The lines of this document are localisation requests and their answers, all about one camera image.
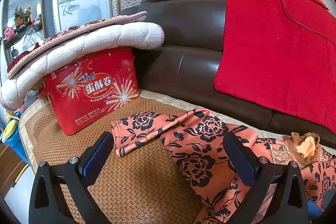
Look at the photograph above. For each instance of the orange black floral garment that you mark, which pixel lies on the orange black floral garment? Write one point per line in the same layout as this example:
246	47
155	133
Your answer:
194	141

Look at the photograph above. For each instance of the beige lace garment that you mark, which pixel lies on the beige lace garment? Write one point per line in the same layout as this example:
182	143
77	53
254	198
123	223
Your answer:
304	150

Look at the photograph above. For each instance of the blue yellow toy container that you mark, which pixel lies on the blue yellow toy container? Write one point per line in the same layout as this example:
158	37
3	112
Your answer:
12	137

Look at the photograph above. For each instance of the red egg roll tin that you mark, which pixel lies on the red egg roll tin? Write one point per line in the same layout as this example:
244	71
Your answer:
91	87

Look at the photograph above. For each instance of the white quilted folded blanket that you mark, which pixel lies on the white quilted folded blanket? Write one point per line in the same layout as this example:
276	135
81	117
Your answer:
141	35

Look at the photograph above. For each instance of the red knit blanket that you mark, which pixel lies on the red knit blanket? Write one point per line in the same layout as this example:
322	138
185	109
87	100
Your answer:
280	54

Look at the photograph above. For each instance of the maroon floral folded blanket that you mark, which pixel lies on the maroon floral folded blanket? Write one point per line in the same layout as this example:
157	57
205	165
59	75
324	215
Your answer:
62	36

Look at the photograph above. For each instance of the artificial flower arrangement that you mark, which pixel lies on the artificial flower arrangement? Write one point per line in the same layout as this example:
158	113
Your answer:
22	18

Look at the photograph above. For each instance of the dark brown leather sofa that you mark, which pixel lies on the dark brown leather sofa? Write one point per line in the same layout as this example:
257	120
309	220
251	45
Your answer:
185	65

